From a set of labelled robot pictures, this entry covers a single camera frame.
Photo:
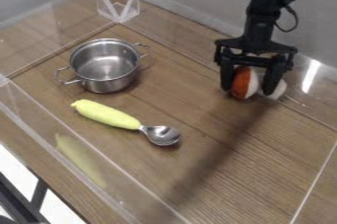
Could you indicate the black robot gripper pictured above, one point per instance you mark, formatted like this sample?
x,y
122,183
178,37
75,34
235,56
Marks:
x,y
255,49

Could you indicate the red and white toy mushroom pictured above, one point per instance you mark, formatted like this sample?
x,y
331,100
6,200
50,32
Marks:
x,y
247,84

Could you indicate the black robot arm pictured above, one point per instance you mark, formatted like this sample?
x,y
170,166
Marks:
x,y
276,9

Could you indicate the silver metal pot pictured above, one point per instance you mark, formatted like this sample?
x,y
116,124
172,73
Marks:
x,y
104,65

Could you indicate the spoon with yellow handle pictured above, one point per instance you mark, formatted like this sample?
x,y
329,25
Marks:
x,y
160,135

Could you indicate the black metal table frame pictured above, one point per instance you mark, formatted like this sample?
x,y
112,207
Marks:
x,y
24,211

